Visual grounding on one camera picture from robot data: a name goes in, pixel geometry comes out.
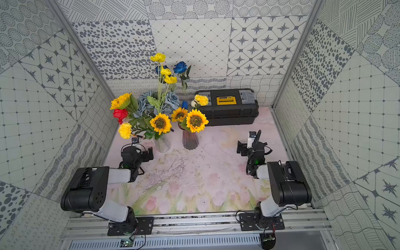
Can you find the yellow sunflower in pink vase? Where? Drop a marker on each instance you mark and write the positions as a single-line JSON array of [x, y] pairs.
[[196, 121]]

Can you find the large yellow sunflower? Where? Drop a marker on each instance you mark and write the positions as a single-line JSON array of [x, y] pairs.
[[161, 124]]

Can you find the yellow carnation near toolbox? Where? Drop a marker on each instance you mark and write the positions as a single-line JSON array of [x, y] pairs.
[[199, 101]]

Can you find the aluminium mounting rail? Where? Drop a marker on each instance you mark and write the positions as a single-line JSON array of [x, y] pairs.
[[199, 224]]

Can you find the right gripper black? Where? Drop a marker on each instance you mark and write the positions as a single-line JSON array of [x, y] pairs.
[[251, 148]]

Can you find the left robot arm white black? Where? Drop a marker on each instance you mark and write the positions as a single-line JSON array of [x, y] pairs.
[[87, 192]]

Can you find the dark blue rose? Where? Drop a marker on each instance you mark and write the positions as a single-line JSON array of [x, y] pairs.
[[158, 69], [182, 70]]

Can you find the clear glass vase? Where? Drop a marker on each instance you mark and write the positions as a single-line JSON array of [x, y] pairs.
[[162, 143]]

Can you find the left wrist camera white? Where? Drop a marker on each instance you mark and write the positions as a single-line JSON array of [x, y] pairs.
[[135, 140]]

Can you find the dusty blue rose bunch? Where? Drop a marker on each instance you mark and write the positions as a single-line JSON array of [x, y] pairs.
[[170, 104]]

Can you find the black toolbox yellow latch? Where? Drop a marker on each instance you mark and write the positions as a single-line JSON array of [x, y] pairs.
[[230, 106]]

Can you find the small yellow sunflower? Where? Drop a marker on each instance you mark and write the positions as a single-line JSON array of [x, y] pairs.
[[179, 114]]

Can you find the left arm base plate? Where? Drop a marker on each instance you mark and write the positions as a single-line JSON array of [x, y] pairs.
[[140, 226]]

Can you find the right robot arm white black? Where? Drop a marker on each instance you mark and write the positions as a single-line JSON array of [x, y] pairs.
[[289, 188]]

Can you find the red rose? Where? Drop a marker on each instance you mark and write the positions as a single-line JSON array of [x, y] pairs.
[[121, 115]]

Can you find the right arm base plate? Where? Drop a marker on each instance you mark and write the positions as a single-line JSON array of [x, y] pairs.
[[248, 221]]

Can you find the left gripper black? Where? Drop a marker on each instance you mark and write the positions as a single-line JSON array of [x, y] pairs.
[[146, 154]]

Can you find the yellow poppy spray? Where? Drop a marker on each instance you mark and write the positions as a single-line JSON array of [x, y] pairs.
[[165, 79]]

